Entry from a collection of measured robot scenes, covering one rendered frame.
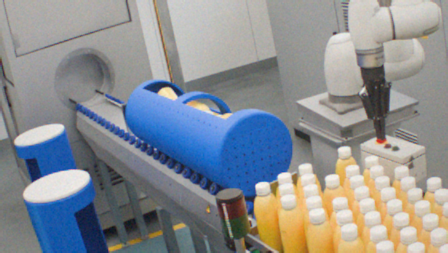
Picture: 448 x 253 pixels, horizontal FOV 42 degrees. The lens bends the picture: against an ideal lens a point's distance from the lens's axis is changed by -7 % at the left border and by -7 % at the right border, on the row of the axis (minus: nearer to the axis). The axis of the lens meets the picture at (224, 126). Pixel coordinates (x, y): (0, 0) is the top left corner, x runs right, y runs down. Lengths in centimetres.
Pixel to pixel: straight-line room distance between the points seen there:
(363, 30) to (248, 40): 570
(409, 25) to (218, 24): 560
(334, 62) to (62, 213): 115
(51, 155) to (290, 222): 168
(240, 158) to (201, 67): 531
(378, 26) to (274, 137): 54
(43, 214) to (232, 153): 76
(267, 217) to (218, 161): 31
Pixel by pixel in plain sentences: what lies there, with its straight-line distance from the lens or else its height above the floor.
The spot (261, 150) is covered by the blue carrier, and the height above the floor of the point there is 110.
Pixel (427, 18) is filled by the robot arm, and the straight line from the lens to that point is 183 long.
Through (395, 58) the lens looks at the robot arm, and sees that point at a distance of 235.
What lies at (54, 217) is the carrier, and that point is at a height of 96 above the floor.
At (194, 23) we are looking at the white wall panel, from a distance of 721.
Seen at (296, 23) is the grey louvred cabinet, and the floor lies 102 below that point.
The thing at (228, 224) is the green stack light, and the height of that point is 120.
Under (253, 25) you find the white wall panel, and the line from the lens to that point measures 748.
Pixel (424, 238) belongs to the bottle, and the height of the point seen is 107.
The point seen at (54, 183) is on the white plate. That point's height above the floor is 104.
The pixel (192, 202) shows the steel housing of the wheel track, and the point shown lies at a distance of 236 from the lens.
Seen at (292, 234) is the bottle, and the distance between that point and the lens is 167.
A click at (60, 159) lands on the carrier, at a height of 91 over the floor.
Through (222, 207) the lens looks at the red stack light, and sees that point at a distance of 139.
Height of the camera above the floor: 183
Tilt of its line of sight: 18 degrees down
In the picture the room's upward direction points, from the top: 12 degrees counter-clockwise
